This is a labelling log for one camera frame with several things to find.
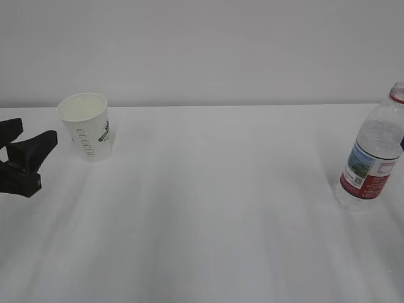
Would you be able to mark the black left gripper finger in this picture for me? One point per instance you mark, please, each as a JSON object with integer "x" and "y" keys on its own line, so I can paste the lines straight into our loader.
{"x": 10, "y": 130}
{"x": 27, "y": 156}

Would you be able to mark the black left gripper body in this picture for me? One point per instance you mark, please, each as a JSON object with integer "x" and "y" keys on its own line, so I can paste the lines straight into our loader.
{"x": 15, "y": 181}

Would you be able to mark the white paper cup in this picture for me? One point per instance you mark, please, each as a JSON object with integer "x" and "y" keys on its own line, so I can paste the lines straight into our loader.
{"x": 85, "y": 116}

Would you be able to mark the clear plastic water bottle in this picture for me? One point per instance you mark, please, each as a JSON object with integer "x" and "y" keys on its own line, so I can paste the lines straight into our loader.
{"x": 376, "y": 150}

